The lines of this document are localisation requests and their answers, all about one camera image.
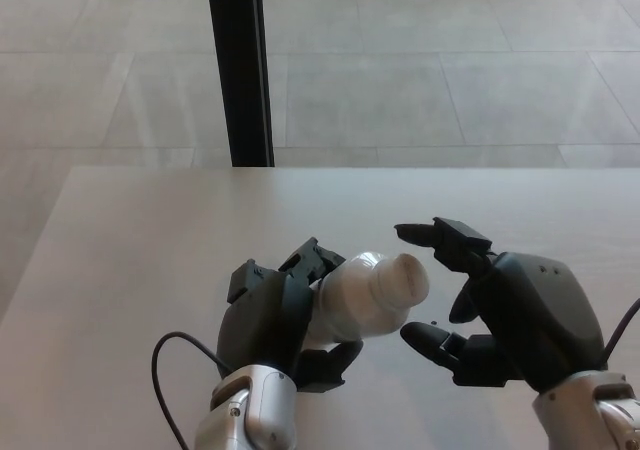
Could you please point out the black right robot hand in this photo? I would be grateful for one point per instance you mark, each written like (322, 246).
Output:
(540, 315)

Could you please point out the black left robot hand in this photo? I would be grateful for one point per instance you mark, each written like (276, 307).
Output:
(260, 320)

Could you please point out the clear plastic bottle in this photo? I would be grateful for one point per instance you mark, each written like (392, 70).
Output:
(350, 305)

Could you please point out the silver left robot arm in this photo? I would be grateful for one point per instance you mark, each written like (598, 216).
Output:
(250, 410)

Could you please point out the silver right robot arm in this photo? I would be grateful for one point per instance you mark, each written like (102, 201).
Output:
(585, 410)

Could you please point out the black vertical post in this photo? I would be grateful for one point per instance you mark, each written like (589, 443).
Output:
(242, 65)

